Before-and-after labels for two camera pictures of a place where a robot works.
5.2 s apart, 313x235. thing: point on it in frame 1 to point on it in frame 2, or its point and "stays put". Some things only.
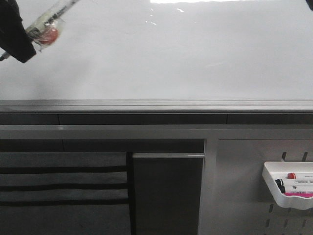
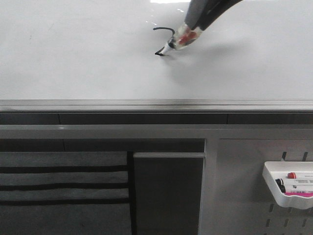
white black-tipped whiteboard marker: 45,31 to 175,42
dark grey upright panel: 167,189 stays put
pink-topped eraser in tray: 305,195 stays put
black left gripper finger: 14,38 to 194,10
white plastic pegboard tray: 297,177 stays put
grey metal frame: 211,134 stays put
